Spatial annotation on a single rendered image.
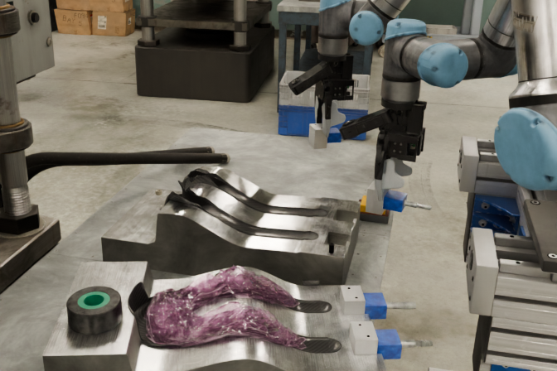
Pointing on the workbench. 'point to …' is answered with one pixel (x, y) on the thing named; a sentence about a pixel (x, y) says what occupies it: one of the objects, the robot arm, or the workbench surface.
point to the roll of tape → (94, 310)
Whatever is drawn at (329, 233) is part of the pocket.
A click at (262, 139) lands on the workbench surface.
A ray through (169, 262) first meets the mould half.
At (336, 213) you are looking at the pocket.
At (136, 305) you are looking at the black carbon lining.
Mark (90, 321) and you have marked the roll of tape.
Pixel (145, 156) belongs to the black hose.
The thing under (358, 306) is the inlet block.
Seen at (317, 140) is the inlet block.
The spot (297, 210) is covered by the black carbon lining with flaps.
